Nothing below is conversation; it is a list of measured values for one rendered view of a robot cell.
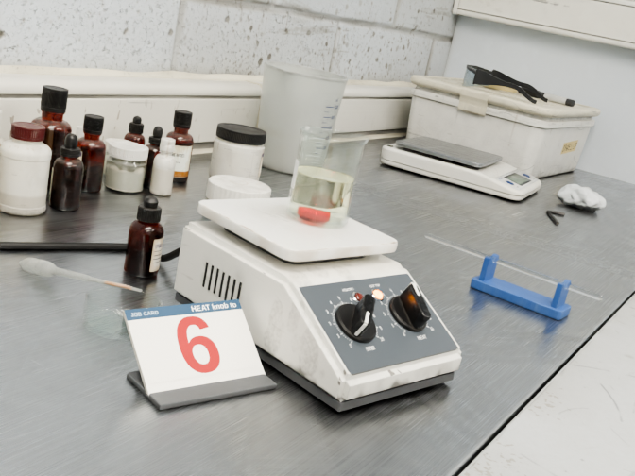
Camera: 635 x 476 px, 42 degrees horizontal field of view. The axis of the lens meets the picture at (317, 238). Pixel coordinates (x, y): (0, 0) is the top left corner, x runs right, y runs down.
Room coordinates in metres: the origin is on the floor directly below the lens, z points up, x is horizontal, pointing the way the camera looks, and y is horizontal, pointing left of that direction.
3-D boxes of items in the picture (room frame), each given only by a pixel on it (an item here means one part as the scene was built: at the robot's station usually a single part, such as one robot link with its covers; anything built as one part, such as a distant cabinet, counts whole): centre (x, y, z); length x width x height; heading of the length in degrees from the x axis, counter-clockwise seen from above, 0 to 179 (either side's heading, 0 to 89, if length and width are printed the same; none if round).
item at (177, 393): (0.51, 0.06, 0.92); 0.09 x 0.06 x 0.04; 132
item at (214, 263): (0.61, 0.00, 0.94); 0.22 x 0.13 x 0.08; 46
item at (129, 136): (1.04, 0.25, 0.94); 0.03 x 0.03 x 0.07
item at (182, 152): (1.03, 0.20, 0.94); 0.04 x 0.04 x 0.09
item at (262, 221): (0.63, 0.02, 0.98); 0.12 x 0.12 x 0.01; 46
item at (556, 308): (0.82, -0.22, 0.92); 0.10 x 0.03 x 0.04; 58
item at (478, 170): (1.48, -0.23, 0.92); 0.26 x 0.19 x 0.05; 67
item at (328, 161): (0.64, 0.00, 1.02); 0.06 x 0.05 x 0.08; 128
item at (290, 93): (1.27, 0.06, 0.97); 0.18 x 0.13 x 0.15; 159
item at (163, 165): (0.95, 0.19, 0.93); 0.03 x 0.03 x 0.07
